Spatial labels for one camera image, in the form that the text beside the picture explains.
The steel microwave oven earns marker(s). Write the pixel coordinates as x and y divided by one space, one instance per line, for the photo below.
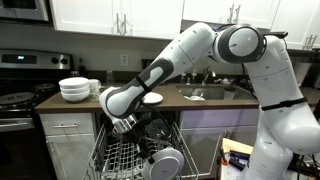
23 8

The black steel kitchen stove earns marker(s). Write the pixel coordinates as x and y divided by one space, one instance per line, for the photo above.
23 100

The grey cup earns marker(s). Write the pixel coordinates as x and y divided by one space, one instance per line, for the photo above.
228 94

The small soap bottle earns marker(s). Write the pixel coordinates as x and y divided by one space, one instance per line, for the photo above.
193 77
183 78

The steel kitchen sink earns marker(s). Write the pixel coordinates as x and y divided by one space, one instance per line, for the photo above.
213 92

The white sink base cabinet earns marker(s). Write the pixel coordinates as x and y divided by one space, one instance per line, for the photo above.
206 133

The clear glass food container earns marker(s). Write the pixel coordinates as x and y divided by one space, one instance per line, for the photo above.
96 95

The white double-door wall cabinet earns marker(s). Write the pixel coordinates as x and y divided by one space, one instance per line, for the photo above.
90 16

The grey robot mounting table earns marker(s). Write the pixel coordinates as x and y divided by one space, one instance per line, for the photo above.
230 170

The small white plate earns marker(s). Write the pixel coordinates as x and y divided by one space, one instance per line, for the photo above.
166 166

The black tool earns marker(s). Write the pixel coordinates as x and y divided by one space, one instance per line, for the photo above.
240 155
236 164

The white ceramic mug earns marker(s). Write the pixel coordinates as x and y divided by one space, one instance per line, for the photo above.
94 85

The yellow wooden board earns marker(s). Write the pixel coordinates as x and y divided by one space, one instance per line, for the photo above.
235 145

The chrome faucet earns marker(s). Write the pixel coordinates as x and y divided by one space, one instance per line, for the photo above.
207 75

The white ceramic bowl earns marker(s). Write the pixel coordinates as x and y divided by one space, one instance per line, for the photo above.
74 82
75 97
75 90

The clear glass jar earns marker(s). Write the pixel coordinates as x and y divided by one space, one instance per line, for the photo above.
109 77

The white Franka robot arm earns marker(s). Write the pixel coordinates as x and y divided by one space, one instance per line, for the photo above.
276 100

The white wall outlet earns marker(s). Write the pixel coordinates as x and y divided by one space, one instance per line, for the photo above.
124 60

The dark bottle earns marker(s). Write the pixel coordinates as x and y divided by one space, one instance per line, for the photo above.
81 66

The small drinking glass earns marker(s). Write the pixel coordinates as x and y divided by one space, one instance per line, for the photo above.
75 73

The dark pot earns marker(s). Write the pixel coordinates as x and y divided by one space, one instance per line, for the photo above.
161 128

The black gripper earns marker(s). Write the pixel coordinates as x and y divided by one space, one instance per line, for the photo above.
138 136

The black dishwasher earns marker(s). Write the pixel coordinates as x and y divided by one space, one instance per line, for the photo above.
103 118

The white base cabinet with drawer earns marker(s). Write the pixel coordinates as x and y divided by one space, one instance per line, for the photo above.
66 146

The large white dinner plate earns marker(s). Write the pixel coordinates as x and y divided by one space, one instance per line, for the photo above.
153 98

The white cloth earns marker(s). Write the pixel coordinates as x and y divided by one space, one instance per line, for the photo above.
194 97

